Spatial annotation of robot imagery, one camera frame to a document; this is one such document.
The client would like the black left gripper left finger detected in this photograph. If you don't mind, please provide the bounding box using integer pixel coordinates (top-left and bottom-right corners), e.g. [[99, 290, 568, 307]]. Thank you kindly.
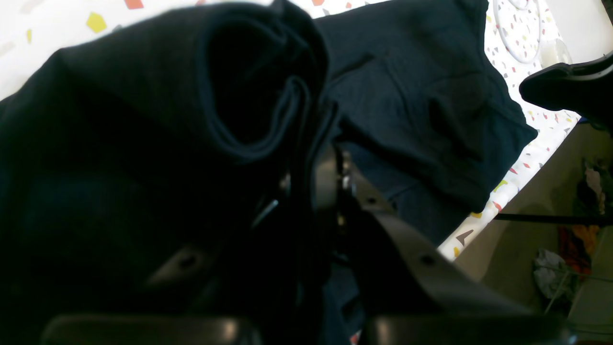
[[40, 183, 307, 345]]

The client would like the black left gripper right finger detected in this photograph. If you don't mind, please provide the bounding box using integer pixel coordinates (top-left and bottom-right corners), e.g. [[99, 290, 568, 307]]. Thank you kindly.
[[314, 144, 575, 345]]

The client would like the black t-shirt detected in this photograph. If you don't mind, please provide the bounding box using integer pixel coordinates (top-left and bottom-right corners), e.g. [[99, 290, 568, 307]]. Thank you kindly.
[[0, 0, 539, 345]]

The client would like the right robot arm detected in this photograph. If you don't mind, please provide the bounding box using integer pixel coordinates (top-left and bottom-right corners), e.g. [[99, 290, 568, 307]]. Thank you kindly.
[[519, 52, 613, 133]]

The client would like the white coiled cable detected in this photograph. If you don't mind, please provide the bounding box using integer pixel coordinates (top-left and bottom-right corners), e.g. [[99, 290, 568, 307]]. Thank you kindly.
[[492, 0, 544, 65]]

